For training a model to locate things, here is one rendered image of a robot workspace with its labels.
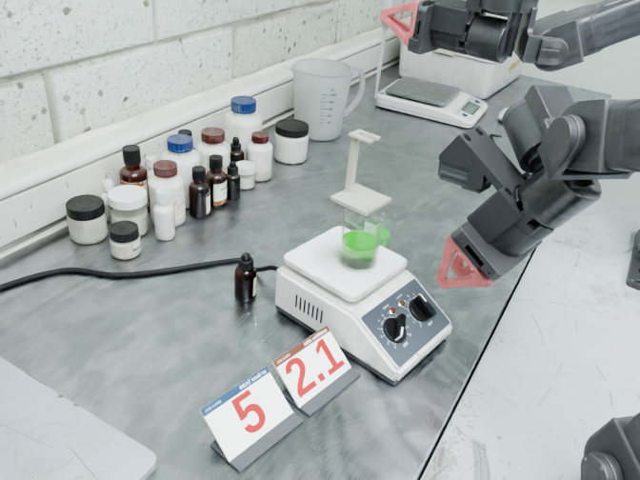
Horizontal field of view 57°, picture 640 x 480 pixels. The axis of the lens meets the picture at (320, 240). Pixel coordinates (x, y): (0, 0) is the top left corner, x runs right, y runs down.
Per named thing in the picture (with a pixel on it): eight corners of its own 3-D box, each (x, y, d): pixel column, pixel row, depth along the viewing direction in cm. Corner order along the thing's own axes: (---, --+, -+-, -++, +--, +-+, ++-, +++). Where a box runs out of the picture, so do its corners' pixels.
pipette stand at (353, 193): (390, 202, 108) (402, 136, 101) (366, 216, 103) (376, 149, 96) (355, 187, 112) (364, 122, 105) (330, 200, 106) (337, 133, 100)
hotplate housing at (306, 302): (450, 338, 77) (464, 290, 73) (393, 390, 68) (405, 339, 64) (323, 266, 89) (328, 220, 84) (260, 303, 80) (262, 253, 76)
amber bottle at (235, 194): (242, 200, 104) (242, 164, 100) (227, 202, 103) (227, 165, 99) (237, 192, 106) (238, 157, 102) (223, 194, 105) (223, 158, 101)
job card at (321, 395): (360, 376, 70) (365, 350, 68) (309, 417, 64) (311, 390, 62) (322, 350, 73) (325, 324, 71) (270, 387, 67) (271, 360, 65)
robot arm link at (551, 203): (500, 173, 60) (550, 129, 55) (540, 183, 63) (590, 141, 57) (521, 230, 56) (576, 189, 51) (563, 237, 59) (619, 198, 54)
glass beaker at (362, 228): (336, 250, 77) (343, 196, 73) (377, 255, 77) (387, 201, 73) (334, 277, 72) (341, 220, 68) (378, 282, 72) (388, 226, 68)
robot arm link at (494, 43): (465, 5, 79) (513, 14, 76) (483, 1, 83) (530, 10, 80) (454, 56, 83) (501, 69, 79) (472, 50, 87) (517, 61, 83)
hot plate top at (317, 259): (410, 265, 77) (410, 259, 76) (353, 305, 69) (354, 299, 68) (338, 229, 83) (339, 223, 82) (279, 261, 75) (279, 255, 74)
